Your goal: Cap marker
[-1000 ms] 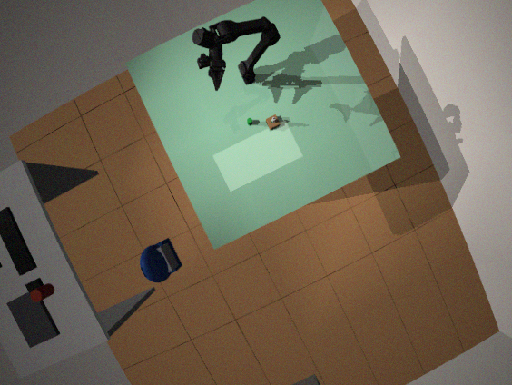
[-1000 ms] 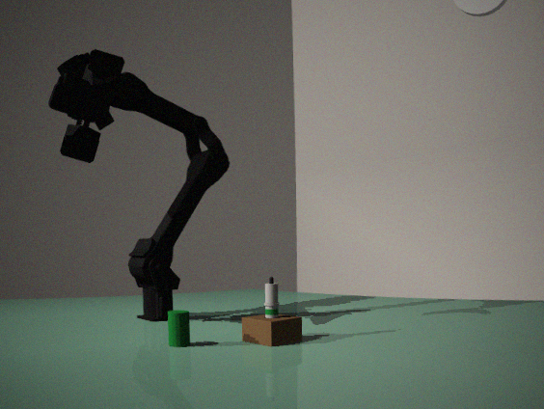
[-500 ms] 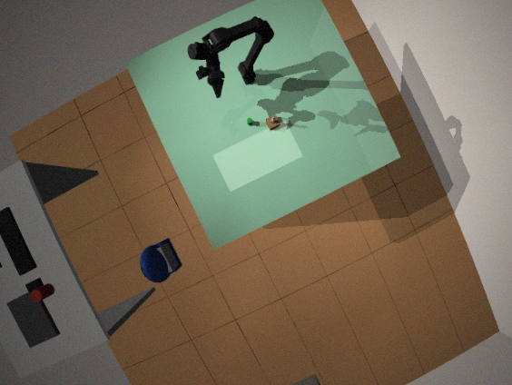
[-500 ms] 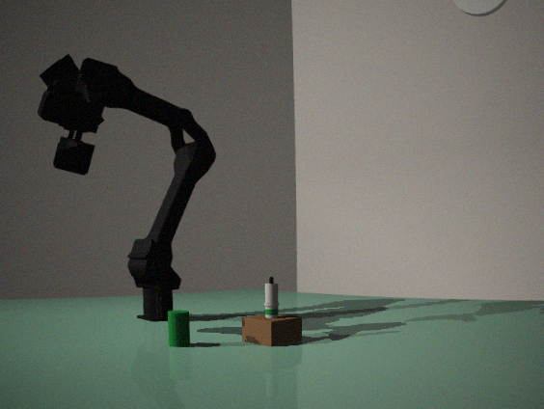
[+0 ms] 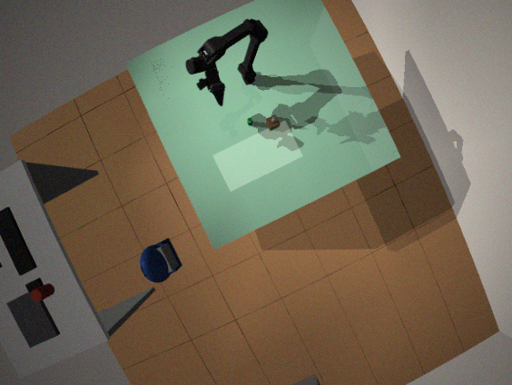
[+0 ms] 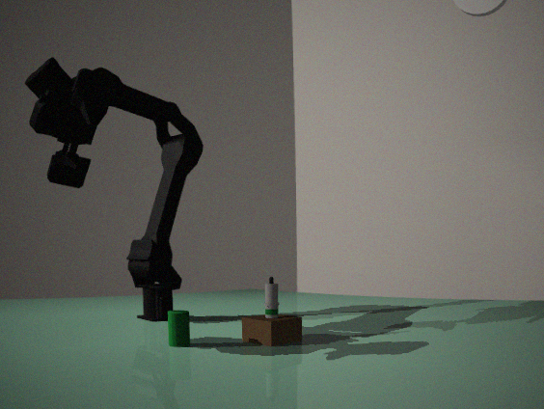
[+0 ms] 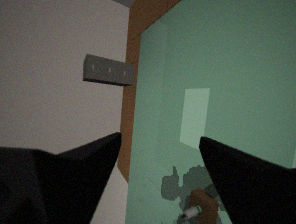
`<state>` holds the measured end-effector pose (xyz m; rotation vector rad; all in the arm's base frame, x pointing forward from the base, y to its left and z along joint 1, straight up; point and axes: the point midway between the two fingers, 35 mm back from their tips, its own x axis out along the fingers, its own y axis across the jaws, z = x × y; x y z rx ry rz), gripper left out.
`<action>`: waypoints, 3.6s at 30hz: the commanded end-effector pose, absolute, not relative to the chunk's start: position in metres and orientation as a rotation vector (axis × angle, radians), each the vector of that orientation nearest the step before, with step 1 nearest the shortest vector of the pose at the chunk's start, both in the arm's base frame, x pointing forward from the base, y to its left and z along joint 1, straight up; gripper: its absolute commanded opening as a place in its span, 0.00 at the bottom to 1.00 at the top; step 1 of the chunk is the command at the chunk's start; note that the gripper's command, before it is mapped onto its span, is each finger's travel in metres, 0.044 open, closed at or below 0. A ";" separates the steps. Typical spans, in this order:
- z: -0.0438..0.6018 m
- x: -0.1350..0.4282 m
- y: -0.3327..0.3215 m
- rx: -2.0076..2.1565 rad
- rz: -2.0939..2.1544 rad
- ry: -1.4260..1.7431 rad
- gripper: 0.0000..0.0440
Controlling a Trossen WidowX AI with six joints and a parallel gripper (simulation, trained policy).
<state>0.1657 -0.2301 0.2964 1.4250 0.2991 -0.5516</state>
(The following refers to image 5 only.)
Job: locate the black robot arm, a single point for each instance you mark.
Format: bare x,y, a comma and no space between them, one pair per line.
216,46

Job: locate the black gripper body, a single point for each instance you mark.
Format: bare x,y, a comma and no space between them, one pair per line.
217,84

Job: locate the brown block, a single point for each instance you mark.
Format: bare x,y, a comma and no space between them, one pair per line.
273,125

